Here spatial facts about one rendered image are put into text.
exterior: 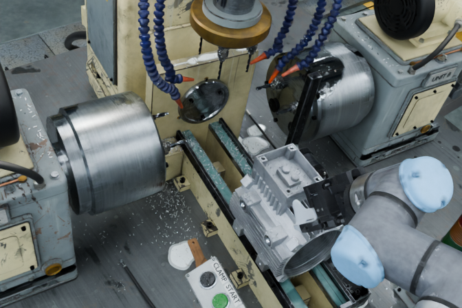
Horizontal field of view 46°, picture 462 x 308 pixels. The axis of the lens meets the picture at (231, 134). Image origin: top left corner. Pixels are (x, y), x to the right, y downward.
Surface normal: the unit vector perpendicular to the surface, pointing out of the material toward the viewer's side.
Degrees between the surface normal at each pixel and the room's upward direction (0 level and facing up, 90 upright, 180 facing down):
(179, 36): 90
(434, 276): 52
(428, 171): 31
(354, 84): 47
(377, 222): 19
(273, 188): 90
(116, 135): 24
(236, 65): 90
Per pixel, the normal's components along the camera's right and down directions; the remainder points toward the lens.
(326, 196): 0.37, -0.26
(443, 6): 0.51, 0.46
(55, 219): 0.49, 0.67
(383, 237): -0.37, -0.45
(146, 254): 0.15, -0.69
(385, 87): -0.86, 0.27
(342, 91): 0.46, 0.03
